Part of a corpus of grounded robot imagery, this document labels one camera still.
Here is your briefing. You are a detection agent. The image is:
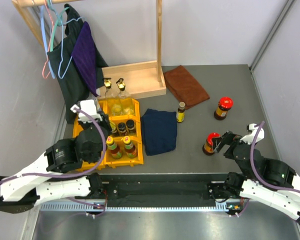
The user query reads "red lid jar front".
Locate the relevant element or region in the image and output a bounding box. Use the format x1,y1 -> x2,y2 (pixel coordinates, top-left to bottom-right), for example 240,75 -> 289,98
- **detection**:
202,132 -> 221,156

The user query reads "sauce bottle yellow cap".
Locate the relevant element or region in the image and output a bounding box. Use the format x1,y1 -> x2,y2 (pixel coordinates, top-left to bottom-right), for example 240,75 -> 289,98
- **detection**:
106,136 -> 123,160
122,135 -> 138,159

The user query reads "purple hanging cloth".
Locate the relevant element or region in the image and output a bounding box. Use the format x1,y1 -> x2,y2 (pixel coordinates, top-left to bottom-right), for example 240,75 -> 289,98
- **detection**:
71,21 -> 98,97

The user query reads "wooden clothes rack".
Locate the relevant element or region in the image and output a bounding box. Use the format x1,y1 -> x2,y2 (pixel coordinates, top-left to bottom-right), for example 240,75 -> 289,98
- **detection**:
12,0 -> 167,99

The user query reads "brown folded towel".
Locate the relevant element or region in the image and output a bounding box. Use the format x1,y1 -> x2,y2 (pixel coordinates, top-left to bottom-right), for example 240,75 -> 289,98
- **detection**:
163,65 -> 210,110

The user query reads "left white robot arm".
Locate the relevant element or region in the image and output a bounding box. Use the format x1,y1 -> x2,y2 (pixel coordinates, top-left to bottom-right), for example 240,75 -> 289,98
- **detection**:
0,111 -> 112,214

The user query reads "pink clothes hanger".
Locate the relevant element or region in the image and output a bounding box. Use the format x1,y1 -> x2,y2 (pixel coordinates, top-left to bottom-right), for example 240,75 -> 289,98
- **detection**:
40,0 -> 56,79

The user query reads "blue clothes hanger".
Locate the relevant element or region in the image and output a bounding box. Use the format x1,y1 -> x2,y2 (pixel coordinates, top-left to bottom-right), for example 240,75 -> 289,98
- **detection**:
39,4 -> 86,80

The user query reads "yellow bin organizer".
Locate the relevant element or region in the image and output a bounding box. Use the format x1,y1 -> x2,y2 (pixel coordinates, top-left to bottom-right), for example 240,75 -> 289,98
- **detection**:
72,99 -> 144,172

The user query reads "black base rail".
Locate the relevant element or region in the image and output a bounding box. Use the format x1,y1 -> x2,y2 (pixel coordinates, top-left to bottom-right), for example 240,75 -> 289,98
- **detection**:
99,172 -> 246,208

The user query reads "red lid jar back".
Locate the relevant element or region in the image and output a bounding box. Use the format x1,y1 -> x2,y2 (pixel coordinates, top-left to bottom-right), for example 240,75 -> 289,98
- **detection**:
213,96 -> 234,121

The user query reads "navy blue folded cloth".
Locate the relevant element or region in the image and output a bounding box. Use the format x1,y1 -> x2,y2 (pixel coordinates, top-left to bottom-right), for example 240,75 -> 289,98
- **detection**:
141,108 -> 178,156

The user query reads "clear oil bottle gold cap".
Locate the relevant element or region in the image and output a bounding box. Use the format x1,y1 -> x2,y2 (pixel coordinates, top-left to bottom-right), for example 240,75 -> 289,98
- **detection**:
116,78 -> 135,115

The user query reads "dark green hanging garment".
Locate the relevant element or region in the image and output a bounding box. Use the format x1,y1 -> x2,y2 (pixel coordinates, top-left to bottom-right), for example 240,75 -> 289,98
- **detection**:
47,3 -> 108,124

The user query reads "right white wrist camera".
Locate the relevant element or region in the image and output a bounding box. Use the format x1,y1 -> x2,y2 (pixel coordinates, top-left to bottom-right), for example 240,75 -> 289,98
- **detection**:
240,123 -> 265,145

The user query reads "white salt canister back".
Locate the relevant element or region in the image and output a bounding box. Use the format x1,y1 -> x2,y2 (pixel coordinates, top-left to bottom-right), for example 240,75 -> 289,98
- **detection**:
93,98 -> 101,111

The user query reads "black cap spice jar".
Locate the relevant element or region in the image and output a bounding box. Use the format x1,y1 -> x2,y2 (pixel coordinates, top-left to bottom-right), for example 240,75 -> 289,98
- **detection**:
110,122 -> 119,137
117,122 -> 129,136
126,119 -> 137,136

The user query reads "green clothes hanger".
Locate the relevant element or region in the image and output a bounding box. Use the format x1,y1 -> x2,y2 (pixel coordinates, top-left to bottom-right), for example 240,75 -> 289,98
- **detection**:
47,0 -> 69,52

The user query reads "sauce bottle yellow cap back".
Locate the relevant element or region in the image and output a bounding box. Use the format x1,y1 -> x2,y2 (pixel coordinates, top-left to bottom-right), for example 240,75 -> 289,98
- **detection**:
122,135 -> 138,159

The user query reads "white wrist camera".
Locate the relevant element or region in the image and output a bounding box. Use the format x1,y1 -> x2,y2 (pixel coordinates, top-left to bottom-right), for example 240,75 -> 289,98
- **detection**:
240,123 -> 265,145
70,99 -> 103,124

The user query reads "small yellow label bottle back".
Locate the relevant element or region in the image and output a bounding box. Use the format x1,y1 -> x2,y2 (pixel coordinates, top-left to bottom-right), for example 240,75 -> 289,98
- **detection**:
176,102 -> 186,123

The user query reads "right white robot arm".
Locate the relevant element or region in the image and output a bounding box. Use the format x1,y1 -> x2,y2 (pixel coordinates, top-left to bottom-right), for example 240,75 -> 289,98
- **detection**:
208,129 -> 300,225

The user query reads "sauce bottle yellow cap front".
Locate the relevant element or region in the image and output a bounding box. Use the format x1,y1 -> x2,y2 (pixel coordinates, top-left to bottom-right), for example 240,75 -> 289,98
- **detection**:
106,136 -> 123,160

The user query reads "red lid jar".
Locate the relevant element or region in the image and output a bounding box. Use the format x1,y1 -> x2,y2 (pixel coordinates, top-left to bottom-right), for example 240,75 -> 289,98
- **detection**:
202,132 -> 221,156
213,96 -> 234,121

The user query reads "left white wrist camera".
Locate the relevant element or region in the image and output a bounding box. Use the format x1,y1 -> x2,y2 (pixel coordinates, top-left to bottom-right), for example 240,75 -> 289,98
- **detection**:
70,99 -> 103,124

